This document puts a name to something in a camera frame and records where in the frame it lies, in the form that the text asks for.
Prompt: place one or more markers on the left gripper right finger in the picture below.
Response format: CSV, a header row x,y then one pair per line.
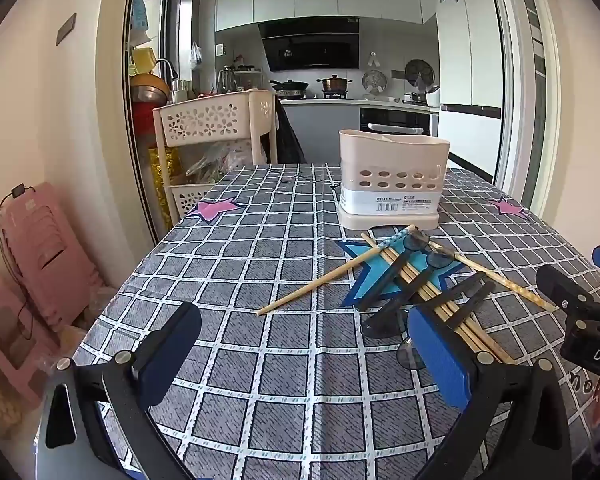
x,y
534,442

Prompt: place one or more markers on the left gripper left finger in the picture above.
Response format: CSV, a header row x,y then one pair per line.
x,y
73,442

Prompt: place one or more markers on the black handled fork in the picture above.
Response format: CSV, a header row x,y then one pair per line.
x,y
452,293
472,304

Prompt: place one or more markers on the plain wooden chopstick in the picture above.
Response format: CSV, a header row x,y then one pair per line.
x,y
494,276

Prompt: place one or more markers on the black handled clear spoon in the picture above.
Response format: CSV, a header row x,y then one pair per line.
x,y
385,322
411,245

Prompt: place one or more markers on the blue patterned wooden chopstick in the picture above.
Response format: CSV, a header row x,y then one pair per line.
x,y
336,273

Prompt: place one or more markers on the kitchen faucet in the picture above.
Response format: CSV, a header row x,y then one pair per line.
x,y
172,76

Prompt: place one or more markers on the pink plastic stool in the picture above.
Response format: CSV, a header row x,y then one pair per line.
x,y
24,346

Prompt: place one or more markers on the pink folding stool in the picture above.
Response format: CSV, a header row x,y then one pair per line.
x,y
44,255

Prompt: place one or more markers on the white refrigerator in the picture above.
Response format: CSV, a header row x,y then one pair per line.
x,y
471,83

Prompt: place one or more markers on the checkered grey tablecloth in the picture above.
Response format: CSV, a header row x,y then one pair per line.
x,y
301,393

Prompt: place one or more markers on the beige utensil holder caddy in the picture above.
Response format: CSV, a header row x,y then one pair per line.
x,y
390,179

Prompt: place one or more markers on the black built-in oven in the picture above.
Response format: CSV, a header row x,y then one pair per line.
x,y
384,120

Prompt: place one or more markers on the beige plastic storage cart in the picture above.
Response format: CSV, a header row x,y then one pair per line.
x,y
200,140

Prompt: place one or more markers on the bronze cooking pot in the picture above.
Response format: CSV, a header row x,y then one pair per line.
x,y
334,84

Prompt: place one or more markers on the black hanging bag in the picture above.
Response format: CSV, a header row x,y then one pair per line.
x,y
289,150

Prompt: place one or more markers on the yellow bowl stack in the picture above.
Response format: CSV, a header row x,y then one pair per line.
x,y
149,88

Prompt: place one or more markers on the black range hood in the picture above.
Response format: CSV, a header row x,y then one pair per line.
x,y
315,43

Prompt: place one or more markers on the black wok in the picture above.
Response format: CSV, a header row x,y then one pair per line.
x,y
289,89

